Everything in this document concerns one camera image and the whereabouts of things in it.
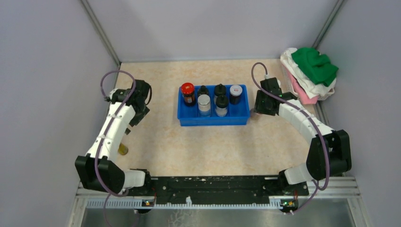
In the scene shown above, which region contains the aluminium frame rail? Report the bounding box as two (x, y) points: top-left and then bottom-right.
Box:
(68, 176), (372, 227)

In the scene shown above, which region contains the yellow label oil bottle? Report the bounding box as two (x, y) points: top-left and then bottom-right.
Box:
(118, 143), (129, 156)

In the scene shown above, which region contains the pink cloth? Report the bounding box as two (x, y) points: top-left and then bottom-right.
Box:
(288, 73), (318, 105)

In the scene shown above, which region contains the blue plastic divided bin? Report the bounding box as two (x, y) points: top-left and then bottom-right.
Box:
(177, 84), (250, 126)

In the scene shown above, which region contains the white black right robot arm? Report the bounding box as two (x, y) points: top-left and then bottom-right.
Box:
(254, 78), (352, 195)

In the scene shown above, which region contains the silver cap white bead jar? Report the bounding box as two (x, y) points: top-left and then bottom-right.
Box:
(198, 94), (211, 117)

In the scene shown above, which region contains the black pourer cap grain jar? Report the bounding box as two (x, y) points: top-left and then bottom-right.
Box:
(213, 84), (227, 97)

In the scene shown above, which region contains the pink cap bottle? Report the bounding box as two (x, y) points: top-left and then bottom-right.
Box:
(250, 108), (260, 121)

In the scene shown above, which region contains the white lid brown jar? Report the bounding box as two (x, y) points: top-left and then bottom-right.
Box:
(229, 85), (243, 105)

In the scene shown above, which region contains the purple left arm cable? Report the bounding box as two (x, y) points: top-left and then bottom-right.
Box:
(94, 70), (137, 227)

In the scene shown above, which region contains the red cap brown sauce bottle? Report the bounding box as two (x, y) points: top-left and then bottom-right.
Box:
(181, 82), (196, 106)

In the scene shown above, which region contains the green cloth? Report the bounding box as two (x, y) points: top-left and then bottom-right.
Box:
(291, 47), (339, 87)

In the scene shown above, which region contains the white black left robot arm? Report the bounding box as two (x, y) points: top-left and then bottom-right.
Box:
(75, 80), (152, 195)

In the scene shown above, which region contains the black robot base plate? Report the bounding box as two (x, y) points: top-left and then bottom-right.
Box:
(128, 175), (309, 196)

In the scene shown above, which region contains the white cloth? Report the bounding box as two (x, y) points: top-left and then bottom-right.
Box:
(280, 48), (336, 100)

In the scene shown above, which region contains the white laundry basket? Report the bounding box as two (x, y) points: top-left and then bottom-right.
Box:
(281, 65), (335, 101)

